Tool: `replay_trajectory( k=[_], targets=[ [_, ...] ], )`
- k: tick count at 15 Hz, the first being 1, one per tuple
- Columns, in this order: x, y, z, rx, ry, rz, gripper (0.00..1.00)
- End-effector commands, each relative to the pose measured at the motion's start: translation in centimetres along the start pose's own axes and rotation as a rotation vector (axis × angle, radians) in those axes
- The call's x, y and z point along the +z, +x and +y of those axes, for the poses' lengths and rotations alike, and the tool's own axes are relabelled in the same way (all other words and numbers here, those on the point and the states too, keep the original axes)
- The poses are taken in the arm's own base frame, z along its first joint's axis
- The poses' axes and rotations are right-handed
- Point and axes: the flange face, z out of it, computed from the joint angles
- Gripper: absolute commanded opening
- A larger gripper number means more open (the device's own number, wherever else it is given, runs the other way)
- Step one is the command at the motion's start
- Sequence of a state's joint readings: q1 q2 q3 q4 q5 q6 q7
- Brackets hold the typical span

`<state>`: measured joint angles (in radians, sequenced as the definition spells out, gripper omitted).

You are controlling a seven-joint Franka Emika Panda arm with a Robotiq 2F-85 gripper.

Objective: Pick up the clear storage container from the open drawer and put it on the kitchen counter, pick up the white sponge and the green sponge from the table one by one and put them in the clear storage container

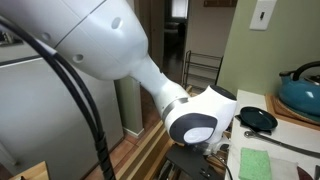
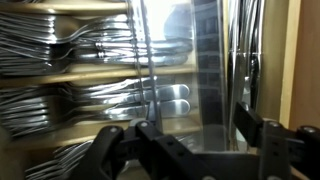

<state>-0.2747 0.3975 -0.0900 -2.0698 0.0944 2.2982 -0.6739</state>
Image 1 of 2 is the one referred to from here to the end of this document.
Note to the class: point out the wooden wall coat rack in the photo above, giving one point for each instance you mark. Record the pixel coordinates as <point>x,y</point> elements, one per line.
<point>220,3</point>

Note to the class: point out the white refrigerator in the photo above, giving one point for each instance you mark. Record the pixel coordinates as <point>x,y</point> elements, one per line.
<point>40,113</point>

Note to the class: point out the black metal shoe rack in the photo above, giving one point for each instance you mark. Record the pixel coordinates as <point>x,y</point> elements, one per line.
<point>201,66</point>

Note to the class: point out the light wooden drawer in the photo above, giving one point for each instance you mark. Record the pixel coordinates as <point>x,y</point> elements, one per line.
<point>143,156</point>

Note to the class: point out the wooden trivet board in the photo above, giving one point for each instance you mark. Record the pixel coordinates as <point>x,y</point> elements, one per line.
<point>276,111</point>

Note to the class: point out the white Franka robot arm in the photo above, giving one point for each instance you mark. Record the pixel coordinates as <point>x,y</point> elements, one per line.
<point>110,40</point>

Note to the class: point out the light wooden robot base board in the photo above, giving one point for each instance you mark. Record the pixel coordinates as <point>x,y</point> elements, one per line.
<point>33,171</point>

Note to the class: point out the green sponge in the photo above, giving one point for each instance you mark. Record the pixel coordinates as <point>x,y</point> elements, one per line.
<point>255,165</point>

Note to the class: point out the red cloth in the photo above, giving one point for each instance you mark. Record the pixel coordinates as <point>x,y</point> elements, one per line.
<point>305,174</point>

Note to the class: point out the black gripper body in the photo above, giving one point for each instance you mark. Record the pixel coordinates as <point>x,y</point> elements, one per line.
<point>190,163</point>

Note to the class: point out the white light switch plate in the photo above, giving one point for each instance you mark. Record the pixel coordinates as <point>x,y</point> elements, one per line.
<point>262,15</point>

